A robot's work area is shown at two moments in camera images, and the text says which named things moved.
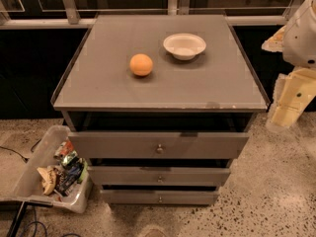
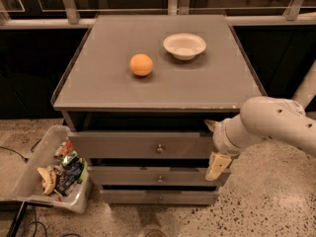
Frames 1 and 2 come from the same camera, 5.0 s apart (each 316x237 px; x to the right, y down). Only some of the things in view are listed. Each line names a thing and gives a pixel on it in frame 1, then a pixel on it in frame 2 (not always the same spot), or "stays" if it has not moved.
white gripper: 301,41 → 221,138
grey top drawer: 155,145 stays
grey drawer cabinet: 157,106 stays
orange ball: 141,64 stays
